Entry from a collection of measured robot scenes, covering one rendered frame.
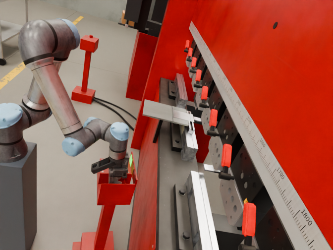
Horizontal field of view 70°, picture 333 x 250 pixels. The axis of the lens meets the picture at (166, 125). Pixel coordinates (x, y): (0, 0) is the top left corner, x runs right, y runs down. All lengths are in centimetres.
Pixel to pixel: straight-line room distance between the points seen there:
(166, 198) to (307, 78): 74
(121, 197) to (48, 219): 89
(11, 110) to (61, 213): 105
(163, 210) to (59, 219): 112
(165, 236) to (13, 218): 88
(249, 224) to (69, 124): 67
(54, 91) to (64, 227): 125
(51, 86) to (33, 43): 14
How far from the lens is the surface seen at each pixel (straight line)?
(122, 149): 101
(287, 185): 51
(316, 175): 46
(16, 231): 164
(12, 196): 141
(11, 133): 120
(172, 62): 216
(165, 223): 98
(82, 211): 204
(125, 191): 118
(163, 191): 108
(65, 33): 100
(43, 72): 91
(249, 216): 54
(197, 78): 117
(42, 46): 92
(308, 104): 51
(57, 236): 193
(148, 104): 140
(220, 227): 107
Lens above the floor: 165
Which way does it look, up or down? 31 degrees down
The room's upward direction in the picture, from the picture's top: 19 degrees clockwise
